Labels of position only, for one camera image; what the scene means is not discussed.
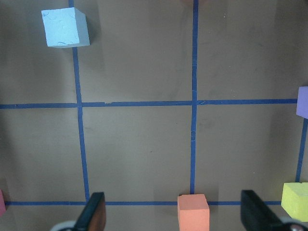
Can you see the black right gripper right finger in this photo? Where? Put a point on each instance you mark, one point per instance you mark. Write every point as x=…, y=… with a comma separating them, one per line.
x=256, y=215

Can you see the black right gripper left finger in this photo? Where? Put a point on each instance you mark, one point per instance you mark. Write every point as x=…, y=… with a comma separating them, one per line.
x=93, y=216

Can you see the light blue foam block carried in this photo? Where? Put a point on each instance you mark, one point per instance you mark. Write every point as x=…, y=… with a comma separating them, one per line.
x=65, y=28

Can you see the yellow foam block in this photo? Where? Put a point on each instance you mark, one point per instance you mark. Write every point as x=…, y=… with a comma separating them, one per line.
x=295, y=200

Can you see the dark pink foam block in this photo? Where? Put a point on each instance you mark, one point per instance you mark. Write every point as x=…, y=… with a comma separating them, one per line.
x=2, y=204

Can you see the purple foam block near cyan bin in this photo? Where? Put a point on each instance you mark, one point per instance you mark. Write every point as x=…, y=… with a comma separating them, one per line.
x=302, y=102

